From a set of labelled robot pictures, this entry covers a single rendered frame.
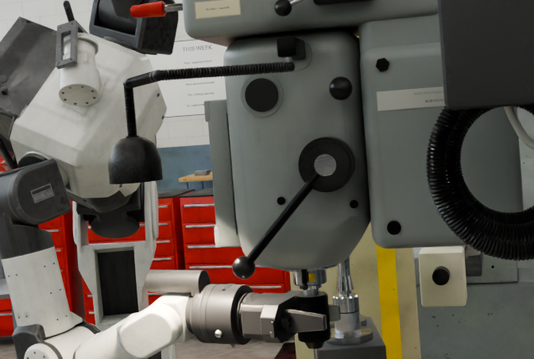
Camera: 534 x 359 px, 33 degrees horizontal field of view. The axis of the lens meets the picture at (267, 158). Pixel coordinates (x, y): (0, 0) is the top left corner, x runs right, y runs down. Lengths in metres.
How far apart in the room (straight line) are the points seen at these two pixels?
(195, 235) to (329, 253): 4.86
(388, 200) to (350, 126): 0.11
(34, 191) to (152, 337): 0.34
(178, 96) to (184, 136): 0.48
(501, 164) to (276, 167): 0.28
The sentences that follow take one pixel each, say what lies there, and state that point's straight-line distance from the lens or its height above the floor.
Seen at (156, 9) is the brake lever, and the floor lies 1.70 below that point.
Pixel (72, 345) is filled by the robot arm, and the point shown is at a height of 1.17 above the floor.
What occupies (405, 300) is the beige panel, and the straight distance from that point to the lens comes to 3.04.
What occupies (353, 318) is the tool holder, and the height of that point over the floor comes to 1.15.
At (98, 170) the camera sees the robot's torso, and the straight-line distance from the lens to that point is 1.58.
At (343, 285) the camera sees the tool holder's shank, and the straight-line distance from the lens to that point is 1.62.
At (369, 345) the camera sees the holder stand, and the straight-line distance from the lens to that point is 1.61.
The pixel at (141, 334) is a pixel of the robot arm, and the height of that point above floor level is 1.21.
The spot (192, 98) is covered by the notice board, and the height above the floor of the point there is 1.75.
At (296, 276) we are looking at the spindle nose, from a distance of 1.27.
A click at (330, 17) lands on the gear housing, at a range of 1.14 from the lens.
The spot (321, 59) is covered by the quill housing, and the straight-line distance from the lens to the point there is 1.16.
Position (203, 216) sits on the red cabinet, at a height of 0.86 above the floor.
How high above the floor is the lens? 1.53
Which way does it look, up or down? 3 degrees down
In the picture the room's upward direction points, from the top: 4 degrees counter-clockwise
